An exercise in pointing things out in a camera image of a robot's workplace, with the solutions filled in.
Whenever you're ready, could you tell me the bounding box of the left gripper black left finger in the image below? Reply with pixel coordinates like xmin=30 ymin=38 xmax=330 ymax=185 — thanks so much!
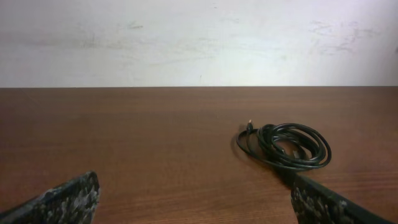
xmin=1 ymin=171 xmax=100 ymax=224

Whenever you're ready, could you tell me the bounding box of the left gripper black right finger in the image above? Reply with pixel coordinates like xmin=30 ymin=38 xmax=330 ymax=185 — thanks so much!
xmin=291 ymin=175 xmax=392 ymax=224

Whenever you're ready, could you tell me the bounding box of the coiled black usb cable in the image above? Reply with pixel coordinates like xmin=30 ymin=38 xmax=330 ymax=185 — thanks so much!
xmin=236 ymin=119 xmax=332 ymax=172

